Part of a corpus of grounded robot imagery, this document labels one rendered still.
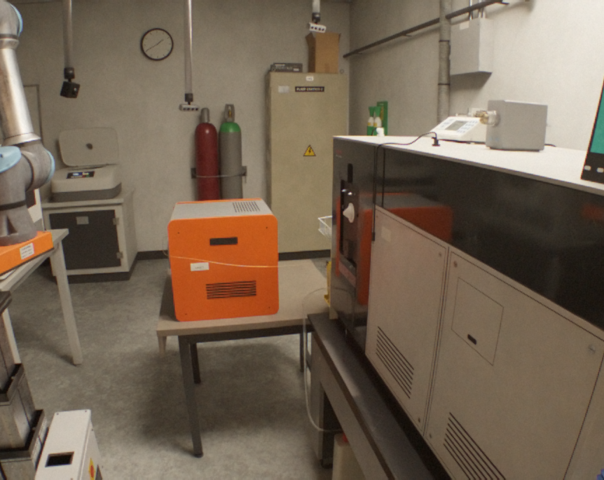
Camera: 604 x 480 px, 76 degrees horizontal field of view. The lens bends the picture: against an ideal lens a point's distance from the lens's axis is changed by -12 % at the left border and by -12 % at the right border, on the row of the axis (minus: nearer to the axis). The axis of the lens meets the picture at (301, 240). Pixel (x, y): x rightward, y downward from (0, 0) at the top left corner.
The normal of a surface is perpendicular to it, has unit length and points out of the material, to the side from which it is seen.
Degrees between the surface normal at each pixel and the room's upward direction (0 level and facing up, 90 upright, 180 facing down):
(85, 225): 90
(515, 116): 90
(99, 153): 105
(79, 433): 0
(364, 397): 0
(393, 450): 0
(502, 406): 90
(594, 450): 90
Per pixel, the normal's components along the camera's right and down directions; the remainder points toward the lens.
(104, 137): 0.20, 0.52
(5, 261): 1.00, 0.03
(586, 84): -0.98, 0.06
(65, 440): 0.00, -0.96
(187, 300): 0.22, 0.27
